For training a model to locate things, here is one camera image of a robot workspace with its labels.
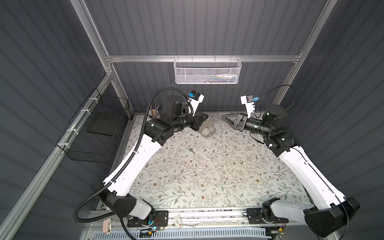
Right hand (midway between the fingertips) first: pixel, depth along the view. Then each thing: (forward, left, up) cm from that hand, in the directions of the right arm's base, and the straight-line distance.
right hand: (225, 119), depth 62 cm
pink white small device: (-34, +55, -36) cm, 74 cm away
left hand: (+2, +7, 0) cm, 7 cm away
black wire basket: (0, +64, -11) cm, 65 cm away
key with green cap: (+9, +19, -40) cm, 45 cm away
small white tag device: (-32, +22, -39) cm, 55 cm away
